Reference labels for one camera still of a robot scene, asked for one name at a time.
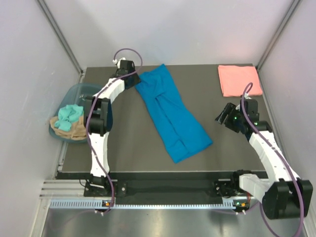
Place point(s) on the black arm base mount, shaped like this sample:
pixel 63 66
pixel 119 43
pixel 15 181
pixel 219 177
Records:
pixel 163 187

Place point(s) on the mint green t shirt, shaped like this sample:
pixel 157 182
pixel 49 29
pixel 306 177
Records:
pixel 68 115

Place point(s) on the slotted cable duct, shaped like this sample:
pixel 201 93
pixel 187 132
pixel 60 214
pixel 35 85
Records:
pixel 104 204

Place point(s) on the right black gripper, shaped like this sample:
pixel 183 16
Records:
pixel 229 110

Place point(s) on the teal plastic basin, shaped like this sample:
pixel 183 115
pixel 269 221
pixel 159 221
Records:
pixel 77 94

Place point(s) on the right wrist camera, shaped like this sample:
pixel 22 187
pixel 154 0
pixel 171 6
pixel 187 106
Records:
pixel 251 109

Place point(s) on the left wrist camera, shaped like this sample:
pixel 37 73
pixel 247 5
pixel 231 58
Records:
pixel 117 62

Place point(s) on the aluminium extrusion rail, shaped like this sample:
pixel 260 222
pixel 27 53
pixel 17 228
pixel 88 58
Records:
pixel 61 189

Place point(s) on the blue t shirt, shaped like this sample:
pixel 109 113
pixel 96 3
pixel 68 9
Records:
pixel 182 135

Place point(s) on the right aluminium frame post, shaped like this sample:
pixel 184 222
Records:
pixel 294 5

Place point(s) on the aluminium frame post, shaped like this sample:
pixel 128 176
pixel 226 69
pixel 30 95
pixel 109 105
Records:
pixel 294 5
pixel 60 36

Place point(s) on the folded pink t shirt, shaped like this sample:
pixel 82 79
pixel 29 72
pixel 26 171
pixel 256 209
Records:
pixel 234 79

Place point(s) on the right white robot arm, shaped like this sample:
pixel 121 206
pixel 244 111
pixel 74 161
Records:
pixel 284 194

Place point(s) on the beige t shirt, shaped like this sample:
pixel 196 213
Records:
pixel 77 131

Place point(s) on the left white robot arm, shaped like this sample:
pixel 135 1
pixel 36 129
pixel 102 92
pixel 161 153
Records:
pixel 98 114

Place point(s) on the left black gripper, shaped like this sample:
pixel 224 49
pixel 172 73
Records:
pixel 136 80

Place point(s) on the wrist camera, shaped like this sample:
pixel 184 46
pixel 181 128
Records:
pixel 117 62
pixel 251 109

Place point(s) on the left aluminium frame post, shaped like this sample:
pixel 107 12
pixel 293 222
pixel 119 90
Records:
pixel 60 36

